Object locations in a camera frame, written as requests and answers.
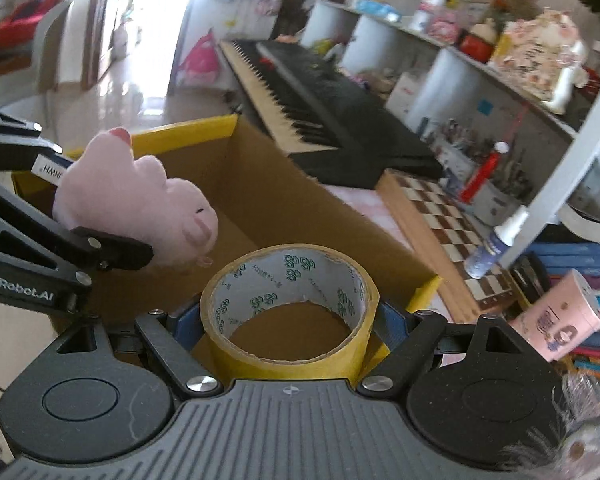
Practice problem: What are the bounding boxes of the floral plush house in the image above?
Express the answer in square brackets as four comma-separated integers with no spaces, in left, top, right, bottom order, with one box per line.
[489,9,589,114]

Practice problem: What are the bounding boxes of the pink patterned tin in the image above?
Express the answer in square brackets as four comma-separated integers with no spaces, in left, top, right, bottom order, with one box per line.
[427,15,462,44]

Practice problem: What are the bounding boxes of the pink plush pig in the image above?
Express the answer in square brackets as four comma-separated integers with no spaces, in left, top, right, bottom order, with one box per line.
[52,127,220,274]

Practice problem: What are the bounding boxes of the row of colourful books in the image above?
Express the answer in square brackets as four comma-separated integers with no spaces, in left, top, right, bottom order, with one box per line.
[532,240,600,378]

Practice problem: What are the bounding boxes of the white bookshelf with post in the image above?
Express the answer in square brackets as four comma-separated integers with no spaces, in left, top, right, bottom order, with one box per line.
[500,60,600,272]

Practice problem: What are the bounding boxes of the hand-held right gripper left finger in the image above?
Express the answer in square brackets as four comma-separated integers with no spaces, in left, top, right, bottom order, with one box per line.
[57,304,222,402]

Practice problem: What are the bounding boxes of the pink cylinder canister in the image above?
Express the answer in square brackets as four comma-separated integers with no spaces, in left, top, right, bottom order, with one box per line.
[510,268,600,362]

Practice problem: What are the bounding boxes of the wooden chessboard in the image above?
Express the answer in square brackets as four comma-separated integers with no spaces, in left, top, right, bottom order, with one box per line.
[375,170,531,323]

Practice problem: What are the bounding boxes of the blue tissue pack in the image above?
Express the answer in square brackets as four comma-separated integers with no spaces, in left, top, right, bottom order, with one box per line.
[355,0,402,24]

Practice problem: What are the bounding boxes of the grey chair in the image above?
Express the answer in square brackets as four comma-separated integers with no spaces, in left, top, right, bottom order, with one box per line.
[0,0,74,111]

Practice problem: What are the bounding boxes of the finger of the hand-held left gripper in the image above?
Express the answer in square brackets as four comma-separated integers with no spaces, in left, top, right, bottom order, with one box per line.
[0,104,77,179]
[0,177,154,287]

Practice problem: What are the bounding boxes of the white bottle red label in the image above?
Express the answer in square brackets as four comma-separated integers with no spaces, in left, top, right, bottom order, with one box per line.
[410,0,449,34]

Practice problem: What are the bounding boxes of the yellow cardboard box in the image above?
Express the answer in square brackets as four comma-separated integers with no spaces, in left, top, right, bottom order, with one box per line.
[12,114,443,386]

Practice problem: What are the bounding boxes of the white box red label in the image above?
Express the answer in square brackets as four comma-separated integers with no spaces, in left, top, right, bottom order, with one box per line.
[390,72,424,117]

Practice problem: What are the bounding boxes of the red bottle white cap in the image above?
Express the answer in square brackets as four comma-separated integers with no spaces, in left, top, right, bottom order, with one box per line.
[460,141,511,203]

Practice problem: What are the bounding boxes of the white spray bottle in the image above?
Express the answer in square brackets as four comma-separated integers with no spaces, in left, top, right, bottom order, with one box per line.
[464,210,531,281]

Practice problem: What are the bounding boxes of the red pot with plush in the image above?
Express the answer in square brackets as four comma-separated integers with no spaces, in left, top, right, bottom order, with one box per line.
[459,17,499,64]

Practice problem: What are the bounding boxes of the black electronic keyboard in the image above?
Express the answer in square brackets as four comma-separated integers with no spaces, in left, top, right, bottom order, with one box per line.
[217,39,443,191]

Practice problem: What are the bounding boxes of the white pen holder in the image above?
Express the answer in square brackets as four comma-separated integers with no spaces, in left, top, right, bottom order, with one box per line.
[472,180,523,226]

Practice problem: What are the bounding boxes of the yellow packing tape roll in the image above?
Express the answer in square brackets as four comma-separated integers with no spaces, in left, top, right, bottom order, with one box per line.
[200,244,381,384]

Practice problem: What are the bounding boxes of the white cubby shelf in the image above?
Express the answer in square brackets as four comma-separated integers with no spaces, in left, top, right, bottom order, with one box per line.
[300,0,600,161]

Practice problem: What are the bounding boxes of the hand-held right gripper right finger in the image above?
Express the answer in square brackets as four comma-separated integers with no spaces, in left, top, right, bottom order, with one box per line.
[358,302,533,401]

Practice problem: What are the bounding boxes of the pink backpack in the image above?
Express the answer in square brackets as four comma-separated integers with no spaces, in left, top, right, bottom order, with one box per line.
[177,29,222,89]

